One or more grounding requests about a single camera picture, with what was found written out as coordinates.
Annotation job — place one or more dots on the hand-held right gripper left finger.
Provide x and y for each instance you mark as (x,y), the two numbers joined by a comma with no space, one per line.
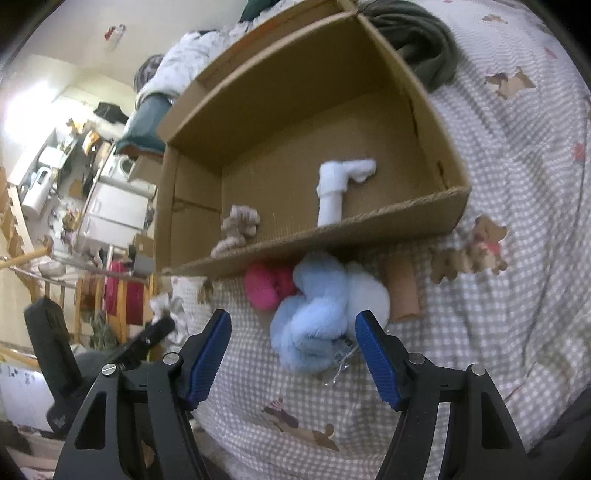
(210,355)

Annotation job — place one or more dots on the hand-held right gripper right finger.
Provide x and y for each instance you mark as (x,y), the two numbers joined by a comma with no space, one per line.
(376,360)

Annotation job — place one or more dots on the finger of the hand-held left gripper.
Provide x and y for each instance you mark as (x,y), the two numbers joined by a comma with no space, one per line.
(150,337)

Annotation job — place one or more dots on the white grey patterned sock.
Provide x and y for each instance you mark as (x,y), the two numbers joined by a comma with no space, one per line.
(171,311)

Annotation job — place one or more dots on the white fluffy sock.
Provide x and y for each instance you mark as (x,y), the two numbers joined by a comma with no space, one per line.
(369,295)

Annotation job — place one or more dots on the tan sock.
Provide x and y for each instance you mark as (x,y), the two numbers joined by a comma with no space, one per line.
(401,290)

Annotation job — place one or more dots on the light blue fluffy sock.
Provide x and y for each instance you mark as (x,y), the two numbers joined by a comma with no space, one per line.
(309,314)

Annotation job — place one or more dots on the pink sock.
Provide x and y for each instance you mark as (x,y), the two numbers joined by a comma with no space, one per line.
(265,286)

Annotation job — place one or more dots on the beige sock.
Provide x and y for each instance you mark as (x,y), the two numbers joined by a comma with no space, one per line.
(238,226)

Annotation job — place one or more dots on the brown cardboard box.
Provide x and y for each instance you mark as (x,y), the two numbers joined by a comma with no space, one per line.
(286,138)

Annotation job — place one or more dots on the red suitcase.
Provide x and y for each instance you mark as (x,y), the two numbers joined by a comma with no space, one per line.
(122,290)

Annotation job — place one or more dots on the grey bin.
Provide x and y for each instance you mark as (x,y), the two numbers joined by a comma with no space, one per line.
(144,264)

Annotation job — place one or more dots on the small cardboard box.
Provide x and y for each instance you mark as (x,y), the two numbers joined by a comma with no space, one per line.
(144,244)

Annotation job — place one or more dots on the white cabinet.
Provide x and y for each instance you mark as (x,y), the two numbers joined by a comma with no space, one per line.
(113,212)

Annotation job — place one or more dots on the person's grey pants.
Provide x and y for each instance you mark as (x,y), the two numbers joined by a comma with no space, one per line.
(563,452)

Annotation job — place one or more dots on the teal mattress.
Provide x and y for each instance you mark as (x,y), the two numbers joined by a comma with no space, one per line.
(147,120)

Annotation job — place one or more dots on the black hanging bag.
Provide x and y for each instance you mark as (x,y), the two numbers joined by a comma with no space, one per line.
(111,113)

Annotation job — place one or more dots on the grey striped fluffy pillow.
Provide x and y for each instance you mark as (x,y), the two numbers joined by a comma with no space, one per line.
(147,71)

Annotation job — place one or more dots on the dark green cloth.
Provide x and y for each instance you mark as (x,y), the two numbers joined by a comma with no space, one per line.
(420,41)

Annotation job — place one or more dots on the dark teal cushion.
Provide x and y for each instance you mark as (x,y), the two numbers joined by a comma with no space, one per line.
(263,8)

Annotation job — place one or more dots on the red white wall hook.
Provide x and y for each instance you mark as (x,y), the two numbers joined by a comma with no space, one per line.
(114,34)

